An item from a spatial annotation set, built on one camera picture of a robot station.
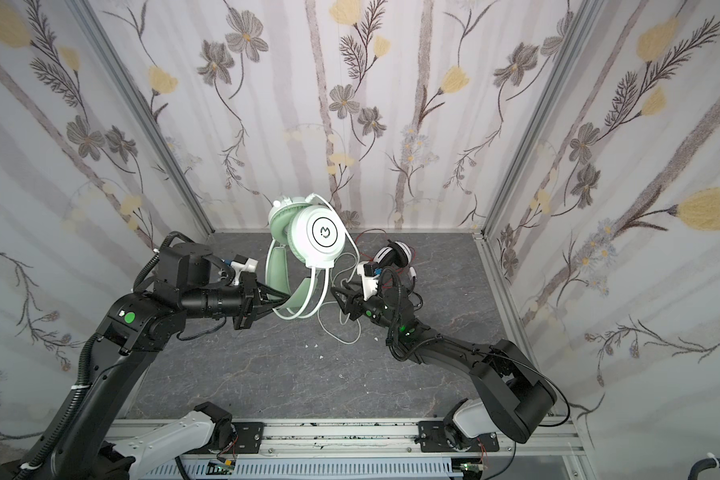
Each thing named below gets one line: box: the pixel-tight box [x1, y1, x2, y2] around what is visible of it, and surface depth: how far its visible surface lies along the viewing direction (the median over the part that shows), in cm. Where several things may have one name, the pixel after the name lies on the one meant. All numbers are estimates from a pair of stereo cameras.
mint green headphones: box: [265, 194, 346, 319], surface depth 50 cm
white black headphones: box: [373, 240, 413, 268], surface depth 106 cm
